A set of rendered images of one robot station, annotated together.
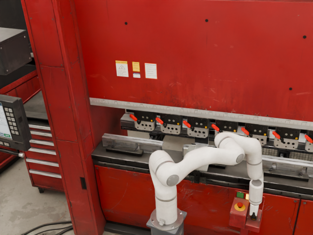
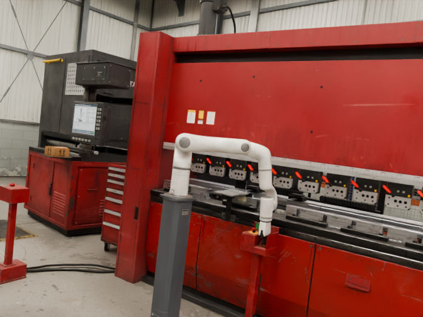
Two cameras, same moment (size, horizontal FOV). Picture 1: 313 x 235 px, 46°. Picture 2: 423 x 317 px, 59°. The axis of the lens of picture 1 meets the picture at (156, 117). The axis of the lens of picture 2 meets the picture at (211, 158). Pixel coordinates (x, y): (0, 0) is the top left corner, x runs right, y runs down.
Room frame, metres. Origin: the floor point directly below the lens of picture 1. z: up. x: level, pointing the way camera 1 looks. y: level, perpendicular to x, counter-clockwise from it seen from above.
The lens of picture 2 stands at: (-0.82, -0.83, 1.41)
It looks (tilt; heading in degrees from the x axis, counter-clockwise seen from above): 3 degrees down; 15
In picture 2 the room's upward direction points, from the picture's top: 7 degrees clockwise
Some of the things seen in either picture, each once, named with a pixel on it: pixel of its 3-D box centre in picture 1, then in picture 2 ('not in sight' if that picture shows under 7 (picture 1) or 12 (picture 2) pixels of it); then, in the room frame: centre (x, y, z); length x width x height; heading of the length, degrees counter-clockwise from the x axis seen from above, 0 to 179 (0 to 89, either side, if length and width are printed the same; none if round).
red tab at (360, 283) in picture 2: not in sight; (357, 282); (1.73, -1.24, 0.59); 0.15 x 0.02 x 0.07; 72
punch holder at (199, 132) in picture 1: (198, 124); (240, 169); (2.21, -0.30, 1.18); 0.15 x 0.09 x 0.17; 72
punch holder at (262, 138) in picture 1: (255, 131); (284, 177); (2.09, -0.68, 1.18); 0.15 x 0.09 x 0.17; 72
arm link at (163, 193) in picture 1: (162, 173); (183, 150); (1.54, -0.02, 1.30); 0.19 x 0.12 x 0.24; 20
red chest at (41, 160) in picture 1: (58, 146); (135, 209); (3.01, 0.99, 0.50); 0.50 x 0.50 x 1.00; 72
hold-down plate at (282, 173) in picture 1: (285, 174); (306, 221); (1.96, -0.88, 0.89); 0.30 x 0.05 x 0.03; 72
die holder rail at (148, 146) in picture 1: (132, 143); (186, 189); (2.38, 0.20, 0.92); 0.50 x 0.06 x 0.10; 72
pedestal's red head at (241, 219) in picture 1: (246, 210); (259, 238); (1.78, -0.58, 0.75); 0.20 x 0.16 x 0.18; 67
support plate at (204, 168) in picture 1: (197, 157); (231, 192); (2.07, -0.28, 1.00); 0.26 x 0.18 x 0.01; 162
